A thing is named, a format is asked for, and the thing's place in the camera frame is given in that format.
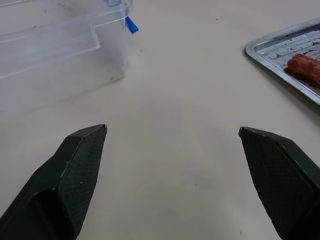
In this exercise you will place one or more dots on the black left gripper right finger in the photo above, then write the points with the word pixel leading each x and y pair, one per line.
pixel 277 180

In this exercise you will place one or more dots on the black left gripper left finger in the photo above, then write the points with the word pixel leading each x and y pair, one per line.
pixel 62 182

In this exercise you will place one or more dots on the red meat piece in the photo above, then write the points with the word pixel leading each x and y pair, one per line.
pixel 305 68

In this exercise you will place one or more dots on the silver metal tray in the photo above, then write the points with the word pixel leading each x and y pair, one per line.
pixel 280 47

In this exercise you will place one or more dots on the clear plastic storage box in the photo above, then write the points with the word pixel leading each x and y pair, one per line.
pixel 57 47

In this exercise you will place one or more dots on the blue box latch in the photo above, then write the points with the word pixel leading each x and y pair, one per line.
pixel 131 26

